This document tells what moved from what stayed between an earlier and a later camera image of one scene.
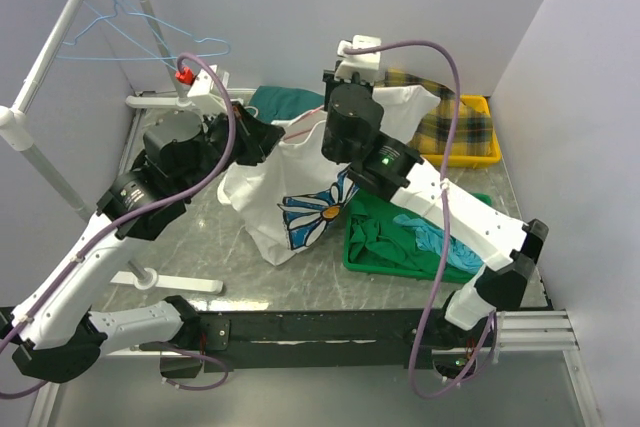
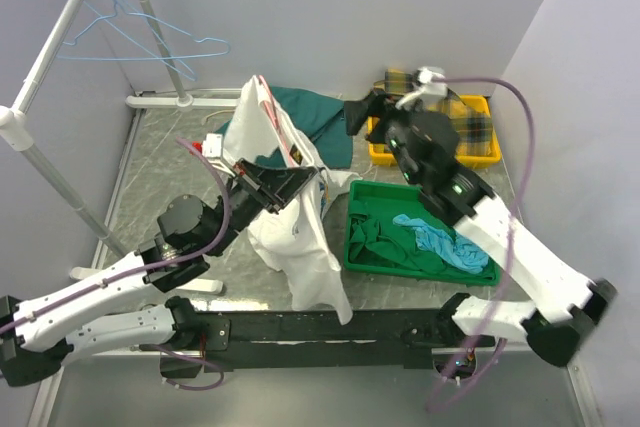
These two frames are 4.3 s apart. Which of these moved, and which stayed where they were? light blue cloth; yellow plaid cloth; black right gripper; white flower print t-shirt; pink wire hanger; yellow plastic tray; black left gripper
Moved: black right gripper; pink wire hanger; white flower print t-shirt; black left gripper
Stayed: yellow plaid cloth; light blue cloth; yellow plastic tray
